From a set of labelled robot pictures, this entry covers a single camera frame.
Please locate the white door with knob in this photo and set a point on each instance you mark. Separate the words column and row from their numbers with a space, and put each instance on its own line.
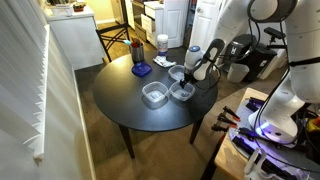
column 200, row 16

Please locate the grey round base plate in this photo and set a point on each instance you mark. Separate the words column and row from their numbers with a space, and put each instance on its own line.
column 290, row 156

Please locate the white window blinds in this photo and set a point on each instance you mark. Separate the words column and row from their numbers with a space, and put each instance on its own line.
column 20, row 66

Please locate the white jar with blue base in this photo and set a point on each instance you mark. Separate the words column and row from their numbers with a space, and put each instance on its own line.
column 162, row 41

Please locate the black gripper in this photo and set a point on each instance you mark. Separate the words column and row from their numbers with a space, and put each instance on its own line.
column 188, row 76

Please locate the black camera on stand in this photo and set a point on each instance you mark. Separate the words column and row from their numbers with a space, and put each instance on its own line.
column 275, row 32

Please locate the plain white door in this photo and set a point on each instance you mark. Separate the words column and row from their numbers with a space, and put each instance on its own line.
column 175, row 23

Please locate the white counter cabinet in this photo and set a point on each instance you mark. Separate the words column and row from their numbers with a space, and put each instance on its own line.
column 76, row 40

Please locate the black clamp with orange tip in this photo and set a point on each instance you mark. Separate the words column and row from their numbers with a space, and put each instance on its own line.
column 226, row 120
column 220, row 127
column 231, row 113

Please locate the small red bowl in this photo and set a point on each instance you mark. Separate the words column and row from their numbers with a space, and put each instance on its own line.
column 79, row 6

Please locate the round black table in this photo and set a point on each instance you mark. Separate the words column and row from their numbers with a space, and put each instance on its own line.
column 126, row 93

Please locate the crumpled white wrapper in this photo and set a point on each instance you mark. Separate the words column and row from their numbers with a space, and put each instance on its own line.
column 163, row 61

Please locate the black bin with white logo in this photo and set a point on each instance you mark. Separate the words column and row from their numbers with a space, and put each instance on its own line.
column 240, row 50

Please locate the white drawer cabinet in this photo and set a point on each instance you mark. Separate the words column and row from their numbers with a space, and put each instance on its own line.
column 151, row 23

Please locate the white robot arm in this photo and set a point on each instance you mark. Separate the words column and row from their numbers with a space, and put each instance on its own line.
column 303, row 80

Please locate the metal cup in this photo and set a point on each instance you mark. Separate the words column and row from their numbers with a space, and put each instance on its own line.
column 137, row 54

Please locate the yellow red emergency stop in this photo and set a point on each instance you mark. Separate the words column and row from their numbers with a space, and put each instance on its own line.
column 313, row 125

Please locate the black box appliance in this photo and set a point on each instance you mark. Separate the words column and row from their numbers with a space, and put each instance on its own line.
column 263, row 61

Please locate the black metal bar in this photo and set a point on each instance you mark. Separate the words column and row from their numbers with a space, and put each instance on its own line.
column 243, row 142

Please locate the white wastebasket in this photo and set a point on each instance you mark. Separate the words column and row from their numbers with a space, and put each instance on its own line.
column 237, row 73

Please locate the blue plastic lid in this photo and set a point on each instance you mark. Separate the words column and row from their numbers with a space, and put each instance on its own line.
column 141, row 69

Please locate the red utensil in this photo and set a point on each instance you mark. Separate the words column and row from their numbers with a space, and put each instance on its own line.
column 135, row 44

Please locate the black purple tool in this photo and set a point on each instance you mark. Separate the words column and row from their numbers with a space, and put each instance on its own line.
column 255, row 104

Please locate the white container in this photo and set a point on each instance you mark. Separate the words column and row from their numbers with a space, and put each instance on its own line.
column 61, row 10

